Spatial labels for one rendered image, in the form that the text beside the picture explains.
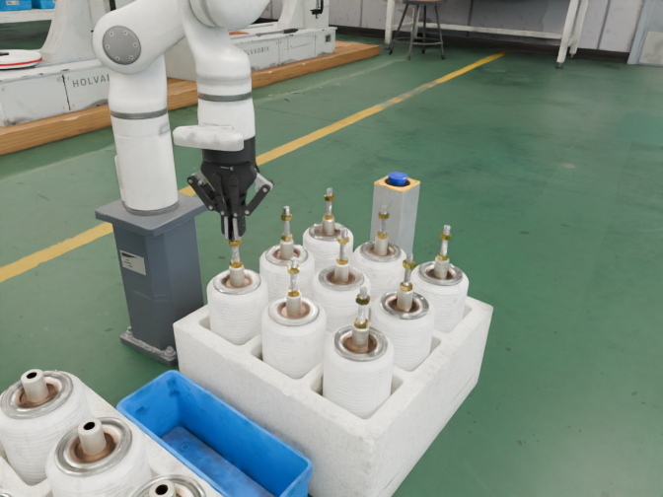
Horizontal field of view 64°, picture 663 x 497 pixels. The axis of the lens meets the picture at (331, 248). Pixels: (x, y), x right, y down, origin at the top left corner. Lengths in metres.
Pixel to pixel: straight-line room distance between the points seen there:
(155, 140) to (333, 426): 0.54
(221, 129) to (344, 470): 0.48
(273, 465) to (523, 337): 0.64
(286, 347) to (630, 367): 0.75
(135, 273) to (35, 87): 1.64
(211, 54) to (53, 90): 1.95
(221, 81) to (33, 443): 0.47
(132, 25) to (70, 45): 1.99
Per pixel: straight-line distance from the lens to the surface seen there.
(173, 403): 0.94
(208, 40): 0.73
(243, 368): 0.80
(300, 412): 0.76
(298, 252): 0.93
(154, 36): 0.88
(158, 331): 1.08
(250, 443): 0.83
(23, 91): 2.56
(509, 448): 0.99
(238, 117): 0.71
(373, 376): 0.70
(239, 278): 0.84
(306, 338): 0.76
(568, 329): 1.30
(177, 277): 1.03
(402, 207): 1.06
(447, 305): 0.88
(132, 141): 0.94
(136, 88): 0.96
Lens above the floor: 0.70
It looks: 29 degrees down
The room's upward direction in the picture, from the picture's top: 2 degrees clockwise
